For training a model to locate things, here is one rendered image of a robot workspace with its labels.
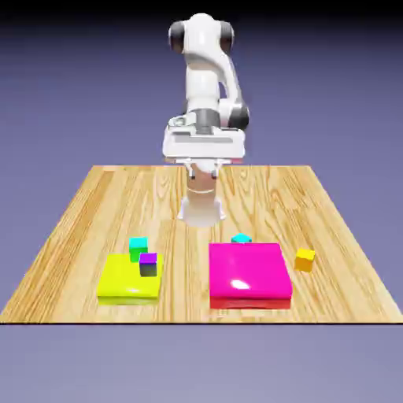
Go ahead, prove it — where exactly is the large yellow box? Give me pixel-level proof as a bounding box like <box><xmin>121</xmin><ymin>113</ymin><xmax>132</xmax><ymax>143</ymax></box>
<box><xmin>96</xmin><ymin>253</ymin><xmax>165</xmax><ymax>307</ymax></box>

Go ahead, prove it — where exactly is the large pink box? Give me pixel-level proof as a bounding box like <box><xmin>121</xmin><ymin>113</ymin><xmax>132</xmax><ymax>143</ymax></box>
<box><xmin>208</xmin><ymin>242</ymin><xmax>294</xmax><ymax>312</ymax></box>

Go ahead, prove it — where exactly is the small orange cube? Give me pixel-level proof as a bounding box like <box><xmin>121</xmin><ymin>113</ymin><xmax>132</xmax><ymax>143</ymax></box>
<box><xmin>294</xmin><ymin>247</ymin><xmax>316</xmax><ymax>274</ymax></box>

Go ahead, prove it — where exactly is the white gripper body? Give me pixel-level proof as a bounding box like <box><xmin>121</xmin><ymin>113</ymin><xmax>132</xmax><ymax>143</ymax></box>
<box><xmin>161</xmin><ymin>124</ymin><xmax>247</xmax><ymax>165</ymax></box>

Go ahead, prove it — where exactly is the small purple cube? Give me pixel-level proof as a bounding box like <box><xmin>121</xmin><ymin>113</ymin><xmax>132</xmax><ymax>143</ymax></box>
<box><xmin>139</xmin><ymin>252</ymin><xmax>158</xmax><ymax>279</ymax></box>

